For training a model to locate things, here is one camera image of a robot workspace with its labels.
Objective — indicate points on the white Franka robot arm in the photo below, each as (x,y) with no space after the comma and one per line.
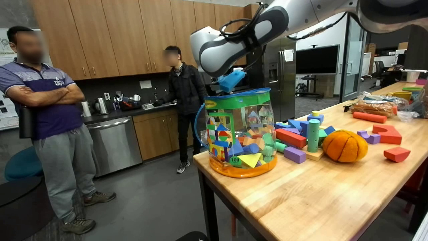
(231,44)

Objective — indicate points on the yellow triangular foam block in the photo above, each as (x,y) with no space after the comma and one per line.
(249,159)

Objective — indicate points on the small blue foam block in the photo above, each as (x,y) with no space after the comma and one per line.
(281,124)

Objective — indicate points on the green cube foam block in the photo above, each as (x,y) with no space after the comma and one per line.
(279,146)

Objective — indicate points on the long red foam block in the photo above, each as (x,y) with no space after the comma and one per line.
(290,138)

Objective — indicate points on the long blue foam block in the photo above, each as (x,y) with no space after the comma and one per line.
(297,125)

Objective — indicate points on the purple cuboid foam block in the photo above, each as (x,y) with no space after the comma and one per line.
(294,154)

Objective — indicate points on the green cylinder foam block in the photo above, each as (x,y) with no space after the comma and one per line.
(313,134)

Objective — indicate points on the yellow cylinder foam block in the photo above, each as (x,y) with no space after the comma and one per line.
(315,113)

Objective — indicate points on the blue slanted foam block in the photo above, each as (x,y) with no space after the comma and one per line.
(329,128)

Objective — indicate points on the red cylinder foam block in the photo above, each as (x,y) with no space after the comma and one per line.
(369,116)

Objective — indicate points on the purple L-shaped foam block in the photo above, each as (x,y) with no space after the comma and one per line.
(369,136)

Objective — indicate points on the clear plastic bag of items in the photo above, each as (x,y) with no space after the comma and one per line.
(373,104)

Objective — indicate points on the large red arch block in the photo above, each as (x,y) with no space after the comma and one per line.
(388,134)

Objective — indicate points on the red wedge foam block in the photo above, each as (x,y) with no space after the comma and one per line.
(396,154)

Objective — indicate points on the clear plastic toy bin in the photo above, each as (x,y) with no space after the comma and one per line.
(241,134)

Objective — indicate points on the person in black jacket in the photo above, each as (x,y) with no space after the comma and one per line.
(187,93)

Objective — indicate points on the steel kitchen sink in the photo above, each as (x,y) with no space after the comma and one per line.
(158,104)

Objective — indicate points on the wooden base cabinet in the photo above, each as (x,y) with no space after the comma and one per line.
(155,134)

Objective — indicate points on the stainless steel refrigerator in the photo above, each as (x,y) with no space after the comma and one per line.
(281,88)

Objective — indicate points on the dark kitchen pots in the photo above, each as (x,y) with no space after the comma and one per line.
(127,101)

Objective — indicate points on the white paper on refrigerator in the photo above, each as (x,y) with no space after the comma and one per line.
(287,55)

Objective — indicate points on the stainless steel dishwasher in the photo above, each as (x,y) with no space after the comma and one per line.
(115,144)

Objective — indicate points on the silver thermos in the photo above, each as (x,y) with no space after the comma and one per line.
(101,105)

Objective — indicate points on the black object on floor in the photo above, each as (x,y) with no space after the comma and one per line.
(191,235)

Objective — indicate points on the black television screen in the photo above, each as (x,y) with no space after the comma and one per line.
(317,59)

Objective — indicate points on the white cup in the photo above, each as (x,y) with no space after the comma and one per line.
(85,108)

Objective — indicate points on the orange plush basketball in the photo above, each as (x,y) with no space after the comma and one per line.
(344,146)

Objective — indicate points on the glass door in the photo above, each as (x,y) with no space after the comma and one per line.
(356,57)

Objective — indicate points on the person in purple shirt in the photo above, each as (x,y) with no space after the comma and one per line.
(53,115)

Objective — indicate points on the teal round chair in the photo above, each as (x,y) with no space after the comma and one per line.
(24,163)

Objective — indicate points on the pile of bagged toys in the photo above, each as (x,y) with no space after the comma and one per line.
(412,95)

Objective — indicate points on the dark round ottoman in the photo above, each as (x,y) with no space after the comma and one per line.
(21,209)

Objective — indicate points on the black monitor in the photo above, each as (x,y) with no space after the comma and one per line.
(416,48)

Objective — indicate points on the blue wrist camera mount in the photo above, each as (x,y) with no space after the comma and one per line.
(231,80)

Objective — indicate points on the white wall outlet plate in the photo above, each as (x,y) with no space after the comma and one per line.
(144,83)

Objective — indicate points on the wooden wall cabinets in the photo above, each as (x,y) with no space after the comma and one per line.
(124,34)

